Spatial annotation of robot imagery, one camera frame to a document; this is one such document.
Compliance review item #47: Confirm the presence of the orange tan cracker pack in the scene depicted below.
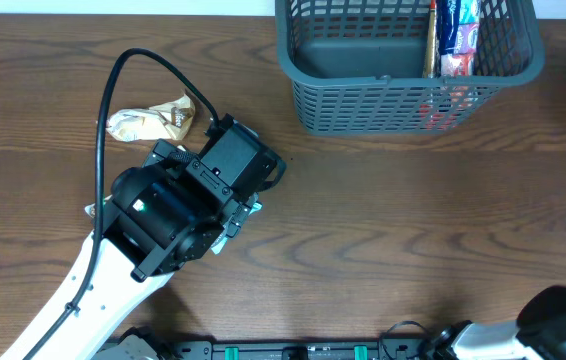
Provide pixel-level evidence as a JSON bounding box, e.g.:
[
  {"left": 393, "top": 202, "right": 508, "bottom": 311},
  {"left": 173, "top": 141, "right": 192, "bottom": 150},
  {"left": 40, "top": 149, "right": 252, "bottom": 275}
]
[{"left": 417, "top": 0, "right": 442, "bottom": 131}]

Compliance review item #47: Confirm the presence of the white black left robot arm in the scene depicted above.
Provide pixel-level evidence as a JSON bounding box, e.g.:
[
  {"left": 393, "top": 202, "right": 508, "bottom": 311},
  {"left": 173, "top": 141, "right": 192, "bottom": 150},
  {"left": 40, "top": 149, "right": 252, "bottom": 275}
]
[{"left": 3, "top": 115, "right": 286, "bottom": 359}]

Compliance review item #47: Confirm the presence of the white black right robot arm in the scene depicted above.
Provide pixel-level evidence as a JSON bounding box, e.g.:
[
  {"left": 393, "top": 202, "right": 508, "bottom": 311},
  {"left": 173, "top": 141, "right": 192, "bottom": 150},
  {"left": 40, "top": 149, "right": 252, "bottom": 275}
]
[{"left": 428, "top": 286, "right": 566, "bottom": 360}]

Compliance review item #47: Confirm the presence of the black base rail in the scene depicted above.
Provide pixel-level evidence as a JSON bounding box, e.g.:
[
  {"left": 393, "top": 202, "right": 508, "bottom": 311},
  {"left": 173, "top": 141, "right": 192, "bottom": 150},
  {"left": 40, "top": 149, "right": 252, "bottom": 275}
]
[{"left": 92, "top": 327, "right": 464, "bottom": 360}]

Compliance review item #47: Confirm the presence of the grey plastic basket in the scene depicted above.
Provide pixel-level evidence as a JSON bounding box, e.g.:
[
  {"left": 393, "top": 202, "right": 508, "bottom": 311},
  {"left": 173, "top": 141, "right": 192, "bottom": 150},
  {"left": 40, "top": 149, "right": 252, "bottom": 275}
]
[{"left": 275, "top": 0, "right": 545, "bottom": 135}]

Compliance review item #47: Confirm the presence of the crumpled tan snack bag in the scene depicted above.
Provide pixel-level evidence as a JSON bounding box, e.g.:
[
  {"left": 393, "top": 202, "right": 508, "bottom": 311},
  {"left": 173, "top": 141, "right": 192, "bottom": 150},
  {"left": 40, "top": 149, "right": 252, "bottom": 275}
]
[{"left": 106, "top": 94, "right": 196, "bottom": 142}]

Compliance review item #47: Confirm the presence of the light teal snack packet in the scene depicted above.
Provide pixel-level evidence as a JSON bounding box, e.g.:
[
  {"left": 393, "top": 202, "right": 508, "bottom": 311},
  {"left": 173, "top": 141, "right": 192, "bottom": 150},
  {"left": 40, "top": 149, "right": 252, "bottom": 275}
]
[{"left": 210, "top": 201, "right": 262, "bottom": 255}]

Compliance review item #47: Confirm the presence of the blue tissue pack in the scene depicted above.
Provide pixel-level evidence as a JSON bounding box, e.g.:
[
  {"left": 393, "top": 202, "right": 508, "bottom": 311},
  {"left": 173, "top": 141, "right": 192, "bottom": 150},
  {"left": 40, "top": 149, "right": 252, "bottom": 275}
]
[{"left": 435, "top": 0, "right": 482, "bottom": 126}]

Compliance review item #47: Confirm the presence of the tan brown cookie bag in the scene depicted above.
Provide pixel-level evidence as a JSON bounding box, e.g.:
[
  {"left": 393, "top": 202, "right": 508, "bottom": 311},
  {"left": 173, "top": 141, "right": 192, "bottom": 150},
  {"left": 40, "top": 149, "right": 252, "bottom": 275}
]
[{"left": 84, "top": 195, "right": 111, "bottom": 218}]

